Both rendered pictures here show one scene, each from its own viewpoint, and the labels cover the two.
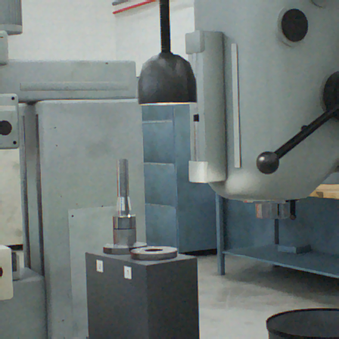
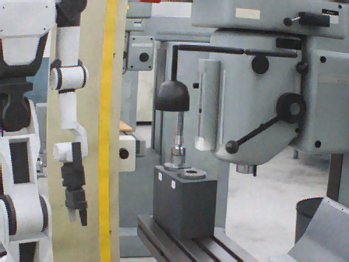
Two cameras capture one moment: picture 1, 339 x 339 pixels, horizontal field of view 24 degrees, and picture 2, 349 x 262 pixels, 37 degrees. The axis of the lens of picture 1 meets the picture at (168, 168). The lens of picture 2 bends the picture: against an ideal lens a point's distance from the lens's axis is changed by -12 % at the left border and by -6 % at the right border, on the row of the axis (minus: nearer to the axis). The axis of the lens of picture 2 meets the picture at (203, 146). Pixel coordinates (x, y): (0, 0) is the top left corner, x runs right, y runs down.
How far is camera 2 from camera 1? 0.35 m
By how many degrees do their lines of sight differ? 11
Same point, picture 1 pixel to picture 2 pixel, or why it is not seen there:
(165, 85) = (167, 100)
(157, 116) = not seen: hidden behind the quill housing
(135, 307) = (175, 206)
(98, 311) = (158, 203)
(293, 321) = (315, 204)
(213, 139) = (208, 125)
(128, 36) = not seen: outside the picture
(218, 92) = (214, 97)
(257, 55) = (236, 79)
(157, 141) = not seen: hidden behind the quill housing
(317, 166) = (269, 147)
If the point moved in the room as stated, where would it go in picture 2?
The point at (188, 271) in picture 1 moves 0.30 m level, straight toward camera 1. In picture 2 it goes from (210, 188) to (192, 217)
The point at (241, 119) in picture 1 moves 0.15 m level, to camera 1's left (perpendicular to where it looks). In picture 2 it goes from (224, 116) to (160, 111)
